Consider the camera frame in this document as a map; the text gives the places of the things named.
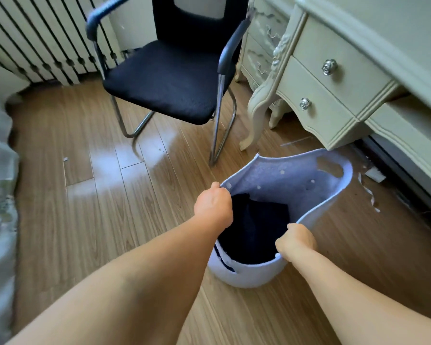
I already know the person's left hand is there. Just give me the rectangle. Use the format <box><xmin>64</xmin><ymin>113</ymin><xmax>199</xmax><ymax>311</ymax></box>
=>
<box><xmin>193</xmin><ymin>182</ymin><xmax>234</xmax><ymax>235</ymax></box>

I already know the person's right hand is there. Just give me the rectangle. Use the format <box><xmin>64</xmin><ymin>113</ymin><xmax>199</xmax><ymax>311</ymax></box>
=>
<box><xmin>275</xmin><ymin>223</ymin><xmax>318</xmax><ymax>263</ymax></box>

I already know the light grey felt basket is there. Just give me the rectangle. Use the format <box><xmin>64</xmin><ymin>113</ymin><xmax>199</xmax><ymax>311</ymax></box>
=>
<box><xmin>206</xmin><ymin>149</ymin><xmax>354</xmax><ymax>289</ymax></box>

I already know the person's left forearm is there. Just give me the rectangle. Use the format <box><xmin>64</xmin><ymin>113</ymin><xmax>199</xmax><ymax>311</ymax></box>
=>
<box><xmin>5</xmin><ymin>215</ymin><xmax>226</xmax><ymax>345</ymax></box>

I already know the person's right forearm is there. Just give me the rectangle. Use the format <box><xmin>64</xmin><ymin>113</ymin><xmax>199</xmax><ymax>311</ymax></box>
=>
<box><xmin>290</xmin><ymin>248</ymin><xmax>431</xmax><ymax>345</ymax></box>

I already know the dark navy clothing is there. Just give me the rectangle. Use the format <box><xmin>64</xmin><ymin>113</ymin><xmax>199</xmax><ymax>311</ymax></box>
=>
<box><xmin>218</xmin><ymin>193</ymin><xmax>291</xmax><ymax>264</ymax></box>

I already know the white paper strip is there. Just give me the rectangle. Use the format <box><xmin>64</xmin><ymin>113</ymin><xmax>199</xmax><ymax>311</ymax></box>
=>
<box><xmin>357</xmin><ymin>172</ymin><xmax>381</xmax><ymax>213</ymax></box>

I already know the white paper scrap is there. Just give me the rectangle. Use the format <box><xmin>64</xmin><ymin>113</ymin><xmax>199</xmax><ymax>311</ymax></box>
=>
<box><xmin>365</xmin><ymin>167</ymin><xmax>387</xmax><ymax>184</ymax></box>

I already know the black office chair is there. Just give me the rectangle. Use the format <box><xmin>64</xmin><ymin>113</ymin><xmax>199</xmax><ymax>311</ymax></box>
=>
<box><xmin>86</xmin><ymin>0</ymin><xmax>252</xmax><ymax>166</ymax></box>

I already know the cream ornate nightstand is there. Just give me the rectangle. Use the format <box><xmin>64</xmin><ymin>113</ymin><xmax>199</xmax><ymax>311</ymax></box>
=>
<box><xmin>234</xmin><ymin>0</ymin><xmax>295</xmax><ymax>90</ymax></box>

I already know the cream ornate desk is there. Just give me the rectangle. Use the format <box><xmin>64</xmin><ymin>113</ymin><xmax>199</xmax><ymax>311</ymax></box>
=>
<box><xmin>239</xmin><ymin>0</ymin><xmax>431</xmax><ymax>184</ymax></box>

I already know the white radiator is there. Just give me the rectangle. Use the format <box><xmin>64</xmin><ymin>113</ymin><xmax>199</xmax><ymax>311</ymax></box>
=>
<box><xmin>0</xmin><ymin>0</ymin><xmax>124</xmax><ymax>86</ymax></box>

